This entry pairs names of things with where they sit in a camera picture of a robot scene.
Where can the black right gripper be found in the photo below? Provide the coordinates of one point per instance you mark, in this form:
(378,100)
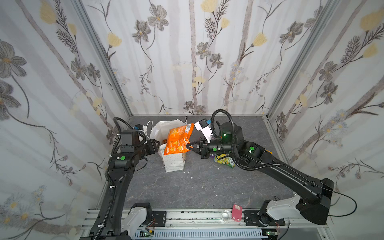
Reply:
(202,149)

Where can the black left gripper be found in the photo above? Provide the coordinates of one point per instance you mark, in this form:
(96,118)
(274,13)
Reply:
(153,148)

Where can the orange chips packet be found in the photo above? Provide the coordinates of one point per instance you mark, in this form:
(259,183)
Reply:
(178,138)

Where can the white paper gift bag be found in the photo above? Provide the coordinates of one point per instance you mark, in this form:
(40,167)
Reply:
(167,133)

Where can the green Fox's spring tea bag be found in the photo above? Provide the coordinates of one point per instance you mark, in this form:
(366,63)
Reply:
(225,160)

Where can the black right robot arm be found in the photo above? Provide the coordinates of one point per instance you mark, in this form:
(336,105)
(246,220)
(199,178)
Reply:
(313,196)

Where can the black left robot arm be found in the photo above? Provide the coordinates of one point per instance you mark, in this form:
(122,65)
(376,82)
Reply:
(122,164)

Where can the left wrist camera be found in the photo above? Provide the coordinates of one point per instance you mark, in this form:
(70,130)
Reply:
(133,136)

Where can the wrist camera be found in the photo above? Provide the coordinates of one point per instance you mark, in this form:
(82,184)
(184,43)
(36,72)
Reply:
(133,136)
(204,126)

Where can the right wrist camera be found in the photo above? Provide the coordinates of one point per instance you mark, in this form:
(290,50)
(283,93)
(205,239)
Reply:
(204,126)

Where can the white round knob on rail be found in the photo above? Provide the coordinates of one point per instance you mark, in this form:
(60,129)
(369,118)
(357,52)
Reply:
(226,215)

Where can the pink tag on rail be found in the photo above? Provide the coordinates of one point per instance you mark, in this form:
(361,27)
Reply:
(237,212)

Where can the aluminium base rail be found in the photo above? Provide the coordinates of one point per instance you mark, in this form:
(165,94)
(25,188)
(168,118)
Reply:
(206,224)

